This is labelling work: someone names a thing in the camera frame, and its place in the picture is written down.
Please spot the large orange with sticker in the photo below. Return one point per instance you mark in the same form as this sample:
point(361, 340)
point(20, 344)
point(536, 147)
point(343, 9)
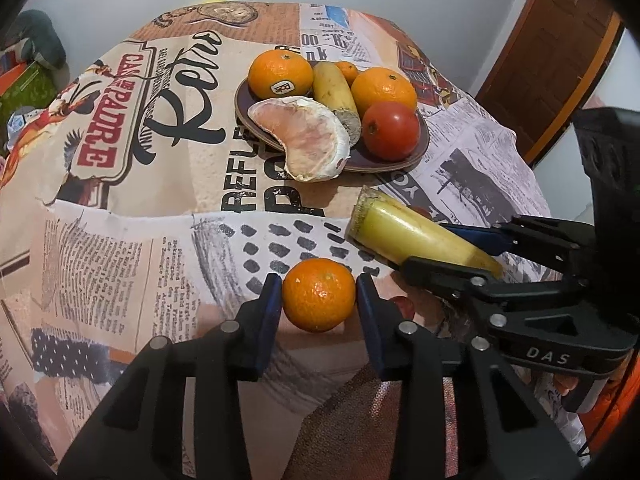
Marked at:
point(275, 67)

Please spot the orange box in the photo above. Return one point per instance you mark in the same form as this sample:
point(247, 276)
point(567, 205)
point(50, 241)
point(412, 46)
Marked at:
point(17, 74)

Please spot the brown wooden door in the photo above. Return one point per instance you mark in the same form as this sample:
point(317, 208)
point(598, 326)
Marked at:
point(545, 60)

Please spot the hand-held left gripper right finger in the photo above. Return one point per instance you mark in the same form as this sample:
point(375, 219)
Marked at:
point(367, 312)

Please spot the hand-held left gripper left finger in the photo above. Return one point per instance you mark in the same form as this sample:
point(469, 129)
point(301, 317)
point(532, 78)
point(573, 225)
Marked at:
point(270, 310)

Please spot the green patterned bag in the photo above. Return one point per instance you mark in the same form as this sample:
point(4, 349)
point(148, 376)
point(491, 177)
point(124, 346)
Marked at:
point(25, 97)

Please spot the yellow cut banana piece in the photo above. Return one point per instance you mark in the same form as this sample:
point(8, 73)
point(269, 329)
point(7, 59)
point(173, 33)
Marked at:
point(400, 225)

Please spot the large plain orange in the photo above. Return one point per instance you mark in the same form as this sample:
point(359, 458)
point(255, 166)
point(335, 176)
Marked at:
point(382, 90)

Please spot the peeled pomelo segment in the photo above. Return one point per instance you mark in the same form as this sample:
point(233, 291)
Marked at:
point(305, 135)

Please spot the white blue cloth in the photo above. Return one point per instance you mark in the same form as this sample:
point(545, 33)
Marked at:
point(21, 125)

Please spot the dark red jujube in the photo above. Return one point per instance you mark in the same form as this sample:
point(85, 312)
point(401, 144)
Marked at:
point(402, 306)

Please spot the purple round plate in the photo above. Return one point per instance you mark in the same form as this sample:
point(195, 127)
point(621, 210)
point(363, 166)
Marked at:
point(385, 164)

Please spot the small mandarin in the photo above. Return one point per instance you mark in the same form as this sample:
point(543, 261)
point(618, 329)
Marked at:
point(318, 295)
point(347, 71)

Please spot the red tomato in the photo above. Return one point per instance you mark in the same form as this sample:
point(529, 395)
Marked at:
point(390, 130)

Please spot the printed retro tablecloth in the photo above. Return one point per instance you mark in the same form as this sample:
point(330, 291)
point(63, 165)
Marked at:
point(150, 235)

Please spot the banana half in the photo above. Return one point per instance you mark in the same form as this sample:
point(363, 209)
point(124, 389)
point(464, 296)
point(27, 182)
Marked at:
point(330, 90)

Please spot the grey plush toy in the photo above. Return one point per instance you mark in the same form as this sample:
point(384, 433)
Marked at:
point(40, 35)

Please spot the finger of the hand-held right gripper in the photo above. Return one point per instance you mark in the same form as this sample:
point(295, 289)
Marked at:
point(450, 272)
point(475, 239)

